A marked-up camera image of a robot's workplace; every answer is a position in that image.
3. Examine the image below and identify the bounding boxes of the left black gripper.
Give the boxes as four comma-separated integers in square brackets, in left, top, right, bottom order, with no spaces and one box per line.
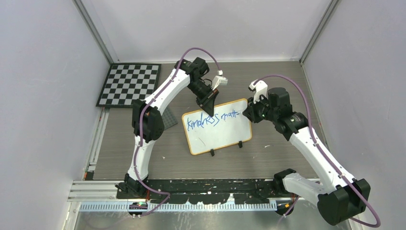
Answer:
[188,80,220,117]

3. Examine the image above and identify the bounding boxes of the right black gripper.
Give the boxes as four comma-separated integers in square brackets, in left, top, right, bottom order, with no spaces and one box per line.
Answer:
[244,93,278,123]

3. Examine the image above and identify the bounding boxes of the yellow framed whiteboard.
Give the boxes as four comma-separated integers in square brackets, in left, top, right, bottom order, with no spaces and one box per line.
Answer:
[181,99,252,155]

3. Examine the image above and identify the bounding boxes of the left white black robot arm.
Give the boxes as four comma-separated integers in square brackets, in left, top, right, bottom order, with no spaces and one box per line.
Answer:
[116,57,224,199]

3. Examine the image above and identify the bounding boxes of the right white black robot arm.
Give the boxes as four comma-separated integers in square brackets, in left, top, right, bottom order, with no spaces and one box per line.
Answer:
[242,86,371,225]

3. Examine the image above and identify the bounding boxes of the grey studded baseplate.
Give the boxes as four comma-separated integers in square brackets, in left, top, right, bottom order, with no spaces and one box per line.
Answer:
[162,107,178,130]

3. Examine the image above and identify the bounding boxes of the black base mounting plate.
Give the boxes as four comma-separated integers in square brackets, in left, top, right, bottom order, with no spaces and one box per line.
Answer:
[116,179,297,205]

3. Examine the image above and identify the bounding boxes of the black white checkerboard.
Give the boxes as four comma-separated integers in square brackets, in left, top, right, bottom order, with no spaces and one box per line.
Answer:
[96,63,161,108]

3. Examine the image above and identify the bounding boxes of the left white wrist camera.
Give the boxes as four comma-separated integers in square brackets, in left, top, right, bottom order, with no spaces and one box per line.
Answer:
[211,70,228,91]

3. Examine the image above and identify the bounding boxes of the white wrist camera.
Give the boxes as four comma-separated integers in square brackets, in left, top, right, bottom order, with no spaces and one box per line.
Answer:
[248,80,268,104]
[211,70,228,91]

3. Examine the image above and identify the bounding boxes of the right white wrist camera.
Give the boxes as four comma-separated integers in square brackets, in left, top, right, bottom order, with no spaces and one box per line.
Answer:
[248,80,268,104]

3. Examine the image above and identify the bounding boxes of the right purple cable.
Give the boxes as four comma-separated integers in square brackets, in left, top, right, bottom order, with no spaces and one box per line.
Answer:
[252,74,381,228]

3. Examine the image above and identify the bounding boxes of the aluminium frame rail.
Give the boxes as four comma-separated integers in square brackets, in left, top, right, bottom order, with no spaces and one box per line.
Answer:
[68,179,296,215]

